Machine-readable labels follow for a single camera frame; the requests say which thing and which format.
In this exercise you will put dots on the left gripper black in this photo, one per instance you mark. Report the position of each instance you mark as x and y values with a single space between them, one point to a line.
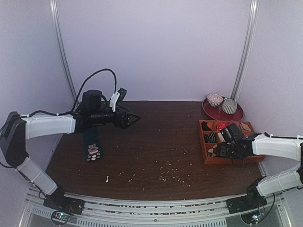
124 124

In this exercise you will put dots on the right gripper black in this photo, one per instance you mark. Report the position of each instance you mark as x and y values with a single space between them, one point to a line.
218 151

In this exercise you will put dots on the wooden compartment tray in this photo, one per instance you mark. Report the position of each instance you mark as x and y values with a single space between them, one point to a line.
233 133

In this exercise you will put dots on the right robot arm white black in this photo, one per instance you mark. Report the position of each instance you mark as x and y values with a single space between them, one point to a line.
283 163

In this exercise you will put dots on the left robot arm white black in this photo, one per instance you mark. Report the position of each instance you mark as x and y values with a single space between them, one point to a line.
93 111

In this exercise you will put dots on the argyle patterned sock in tray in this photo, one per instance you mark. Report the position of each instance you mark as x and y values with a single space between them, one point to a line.
213 151

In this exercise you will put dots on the red sock in tray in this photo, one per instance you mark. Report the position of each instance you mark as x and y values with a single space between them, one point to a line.
221 125

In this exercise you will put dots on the black white striped sock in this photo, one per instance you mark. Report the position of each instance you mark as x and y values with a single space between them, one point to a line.
210 137

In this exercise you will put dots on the black sock in tray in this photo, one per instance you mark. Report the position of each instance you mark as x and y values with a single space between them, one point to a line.
207 125

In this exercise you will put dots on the grey striped cup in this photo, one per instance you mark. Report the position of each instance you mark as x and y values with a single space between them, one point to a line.
229 106

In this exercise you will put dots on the dark teal patterned sock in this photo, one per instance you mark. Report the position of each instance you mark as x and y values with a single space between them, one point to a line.
92 145

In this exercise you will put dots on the white dotted bowl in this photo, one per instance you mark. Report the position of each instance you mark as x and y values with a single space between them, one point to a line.
214 99

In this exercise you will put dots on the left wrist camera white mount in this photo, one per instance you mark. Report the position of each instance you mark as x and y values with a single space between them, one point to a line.
113 101

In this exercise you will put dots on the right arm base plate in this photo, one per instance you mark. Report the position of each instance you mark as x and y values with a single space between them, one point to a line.
244 203

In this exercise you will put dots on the aluminium front rail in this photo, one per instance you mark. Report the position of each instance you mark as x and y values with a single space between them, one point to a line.
104 212

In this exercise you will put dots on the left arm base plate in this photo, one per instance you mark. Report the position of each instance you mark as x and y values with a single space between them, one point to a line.
68 205

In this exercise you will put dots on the left aluminium frame post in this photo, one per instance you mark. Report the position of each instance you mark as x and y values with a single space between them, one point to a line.
63 56

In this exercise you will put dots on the aluminium frame post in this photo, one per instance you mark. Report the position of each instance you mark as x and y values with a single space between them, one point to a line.
63 56
248 42

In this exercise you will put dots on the right aluminium frame post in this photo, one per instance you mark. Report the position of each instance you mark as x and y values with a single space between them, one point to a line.
248 42

